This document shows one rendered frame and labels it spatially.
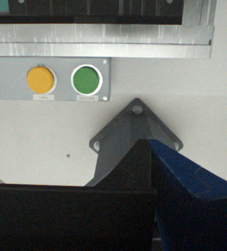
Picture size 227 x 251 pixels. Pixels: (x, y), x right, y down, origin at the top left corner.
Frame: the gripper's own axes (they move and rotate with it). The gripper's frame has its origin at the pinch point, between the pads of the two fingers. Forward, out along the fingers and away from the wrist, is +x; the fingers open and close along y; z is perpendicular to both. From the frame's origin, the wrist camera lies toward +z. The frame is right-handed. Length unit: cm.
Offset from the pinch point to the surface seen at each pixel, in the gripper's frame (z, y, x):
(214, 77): -3.2, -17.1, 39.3
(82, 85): -2.7, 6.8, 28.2
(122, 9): 7.6, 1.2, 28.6
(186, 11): 7.6, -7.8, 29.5
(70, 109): -10.4, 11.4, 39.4
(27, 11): 7.4, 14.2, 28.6
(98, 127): -14.2, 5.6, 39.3
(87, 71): -0.7, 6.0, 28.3
